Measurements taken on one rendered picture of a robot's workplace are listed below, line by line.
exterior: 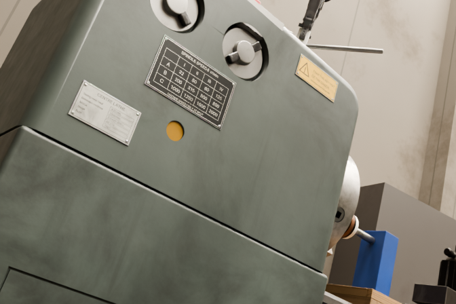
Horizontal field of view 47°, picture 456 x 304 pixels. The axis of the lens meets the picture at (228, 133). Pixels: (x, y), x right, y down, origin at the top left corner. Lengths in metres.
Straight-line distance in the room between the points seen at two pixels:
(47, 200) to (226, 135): 0.31
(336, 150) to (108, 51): 0.49
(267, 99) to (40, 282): 0.48
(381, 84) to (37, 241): 4.28
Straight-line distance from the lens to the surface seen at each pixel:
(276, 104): 0.95
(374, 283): 1.48
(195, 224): 0.82
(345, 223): 1.22
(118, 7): 0.81
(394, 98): 4.87
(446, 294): 1.58
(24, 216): 0.71
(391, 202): 4.03
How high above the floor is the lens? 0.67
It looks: 22 degrees up
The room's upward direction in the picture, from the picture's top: 18 degrees clockwise
